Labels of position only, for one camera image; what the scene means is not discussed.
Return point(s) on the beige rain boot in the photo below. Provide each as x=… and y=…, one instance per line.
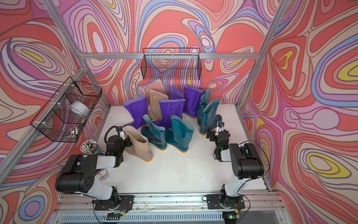
x=140, y=145
x=154, y=97

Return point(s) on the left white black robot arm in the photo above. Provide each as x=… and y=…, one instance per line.
x=85, y=174

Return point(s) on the back black wire basket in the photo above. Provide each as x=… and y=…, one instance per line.
x=171, y=63

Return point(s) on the black wire basket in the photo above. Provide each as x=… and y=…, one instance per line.
x=59, y=123
x=171, y=63

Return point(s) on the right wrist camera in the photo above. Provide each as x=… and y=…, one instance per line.
x=220, y=126

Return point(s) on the back thin purple rain boot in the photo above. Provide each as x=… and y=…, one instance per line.
x=175, y=93

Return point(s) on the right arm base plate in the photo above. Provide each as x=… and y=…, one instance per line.
x=216, y=202

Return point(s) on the left black wire basket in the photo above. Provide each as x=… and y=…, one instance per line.
x=59, y=123

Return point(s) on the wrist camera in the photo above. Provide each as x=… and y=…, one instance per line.
x=120, y=132
x=220, y=126

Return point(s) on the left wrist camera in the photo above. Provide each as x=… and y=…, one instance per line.
x=120, y=132

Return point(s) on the small clear plastic box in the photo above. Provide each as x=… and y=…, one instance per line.
x=103, y=175

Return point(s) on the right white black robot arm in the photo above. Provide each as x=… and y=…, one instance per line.
x=246, y=165

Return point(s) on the teal rain boot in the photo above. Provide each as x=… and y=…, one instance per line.
x=180, y=135
x=204, y=100
x=210, y=118
x=155, y=134

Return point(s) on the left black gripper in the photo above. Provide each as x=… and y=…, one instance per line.
x=126, y=141

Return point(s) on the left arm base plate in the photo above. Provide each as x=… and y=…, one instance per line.
x=116, y=203

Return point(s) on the aluminium front rail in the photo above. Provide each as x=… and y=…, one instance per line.
x=174, y=202

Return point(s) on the white tape roll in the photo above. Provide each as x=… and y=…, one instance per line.
x=79, y=108

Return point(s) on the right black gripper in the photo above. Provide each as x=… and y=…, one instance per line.
x=214, y=134

